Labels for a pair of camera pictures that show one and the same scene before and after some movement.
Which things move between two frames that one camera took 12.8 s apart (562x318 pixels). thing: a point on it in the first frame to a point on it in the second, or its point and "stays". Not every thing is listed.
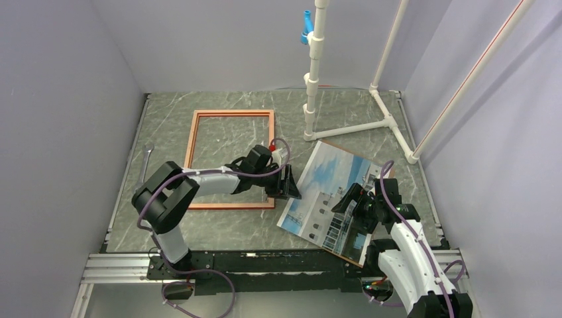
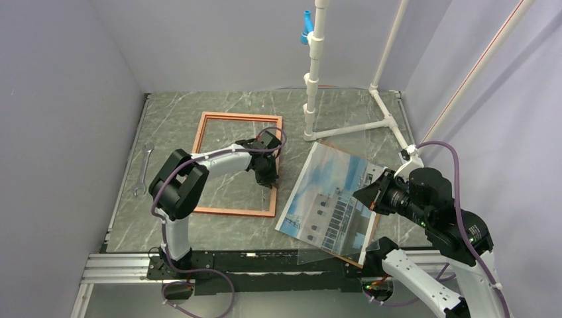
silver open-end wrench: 146,148 stays
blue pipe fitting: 308,26 stays
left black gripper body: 274,185 to 268,167
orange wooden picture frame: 190,149 to 233,116
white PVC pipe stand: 311,81 stays
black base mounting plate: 266,271 stays
